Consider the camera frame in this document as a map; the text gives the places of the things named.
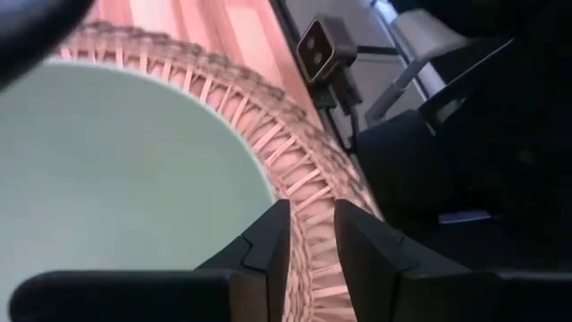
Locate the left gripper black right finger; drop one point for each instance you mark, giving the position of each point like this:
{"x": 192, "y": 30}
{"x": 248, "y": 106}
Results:
{"x": 375, "y": 268}

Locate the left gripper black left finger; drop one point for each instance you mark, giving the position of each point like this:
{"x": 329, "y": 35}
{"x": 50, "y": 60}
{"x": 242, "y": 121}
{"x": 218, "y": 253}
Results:
{"x": 263, "y": 250}

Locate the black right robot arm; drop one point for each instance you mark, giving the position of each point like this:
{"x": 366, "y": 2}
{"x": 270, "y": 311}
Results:
{"x": 514, "y": 134}

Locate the round woven straw placemat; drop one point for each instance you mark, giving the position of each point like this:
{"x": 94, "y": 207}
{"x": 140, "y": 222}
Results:
{"x": 286, "y": 147}

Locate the mint green bowl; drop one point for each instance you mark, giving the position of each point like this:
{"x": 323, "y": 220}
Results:
{"x": 111, "y": 179}

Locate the silver aluminium frame brace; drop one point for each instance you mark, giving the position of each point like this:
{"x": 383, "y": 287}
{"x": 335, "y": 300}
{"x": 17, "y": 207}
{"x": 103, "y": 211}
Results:
{"x": 393, "y": 91}

